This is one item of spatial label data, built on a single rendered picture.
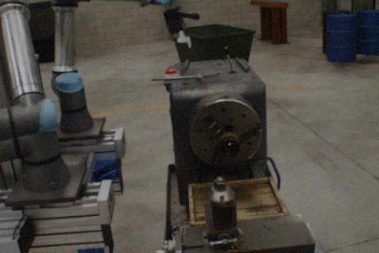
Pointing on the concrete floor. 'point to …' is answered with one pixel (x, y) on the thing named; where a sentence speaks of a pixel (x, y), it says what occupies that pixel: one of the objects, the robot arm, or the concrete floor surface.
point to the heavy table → (273, 20)
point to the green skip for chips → (215, 43)
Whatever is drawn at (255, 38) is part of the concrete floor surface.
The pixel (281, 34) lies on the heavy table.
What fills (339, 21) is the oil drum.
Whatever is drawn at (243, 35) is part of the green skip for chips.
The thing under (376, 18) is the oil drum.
